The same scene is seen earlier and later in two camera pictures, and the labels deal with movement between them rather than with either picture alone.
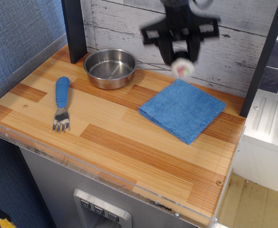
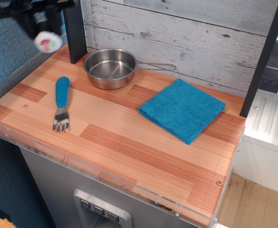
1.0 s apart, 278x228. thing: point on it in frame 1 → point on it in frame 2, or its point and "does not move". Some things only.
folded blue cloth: x=183 y=109 does not move
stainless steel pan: x=113 y=69 does not move
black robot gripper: x=179 y=23 → x=22 y=12
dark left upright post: x=73 y=25 does not move
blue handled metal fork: x=61 y=117 does not move
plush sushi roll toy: x=182 y=66 → x=47 y=42
